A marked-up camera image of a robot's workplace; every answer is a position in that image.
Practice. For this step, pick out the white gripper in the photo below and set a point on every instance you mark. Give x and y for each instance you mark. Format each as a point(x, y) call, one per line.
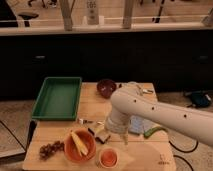
point(99, 132)

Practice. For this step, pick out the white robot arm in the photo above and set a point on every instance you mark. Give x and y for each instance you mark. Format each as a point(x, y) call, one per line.
point(128, 100)

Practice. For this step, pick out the white paper cup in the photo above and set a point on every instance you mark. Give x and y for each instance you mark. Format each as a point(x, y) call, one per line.
point(101, 152)

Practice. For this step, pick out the small metal clip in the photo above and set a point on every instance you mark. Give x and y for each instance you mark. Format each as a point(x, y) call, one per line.
point(84, 121)

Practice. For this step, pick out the corn cob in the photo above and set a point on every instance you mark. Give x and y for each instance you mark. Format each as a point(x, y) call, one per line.
point(81, 147)

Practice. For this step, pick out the orange bowl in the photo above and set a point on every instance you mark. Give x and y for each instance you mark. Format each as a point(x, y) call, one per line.
point(73, 151)

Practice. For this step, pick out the blue white cloth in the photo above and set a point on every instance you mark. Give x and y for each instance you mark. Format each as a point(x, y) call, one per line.
point(139, 125)

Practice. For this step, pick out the dark red bowl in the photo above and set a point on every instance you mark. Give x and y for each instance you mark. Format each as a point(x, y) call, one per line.
point(106, 87)

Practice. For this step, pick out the wooden cutting board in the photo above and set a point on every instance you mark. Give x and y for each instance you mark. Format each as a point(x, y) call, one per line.
point(136, 157)

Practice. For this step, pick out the green cucumber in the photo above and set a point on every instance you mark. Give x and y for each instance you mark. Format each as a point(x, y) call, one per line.
point(151, 131)

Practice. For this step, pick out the green plastic tray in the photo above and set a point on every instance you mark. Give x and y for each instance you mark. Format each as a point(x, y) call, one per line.
point(58, 99)

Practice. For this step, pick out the bunch of dark grapes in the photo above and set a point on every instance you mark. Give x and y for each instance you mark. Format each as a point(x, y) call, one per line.
point(49, 150)

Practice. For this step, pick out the teal bag on floor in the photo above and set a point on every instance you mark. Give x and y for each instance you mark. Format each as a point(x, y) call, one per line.
point(198, 99)

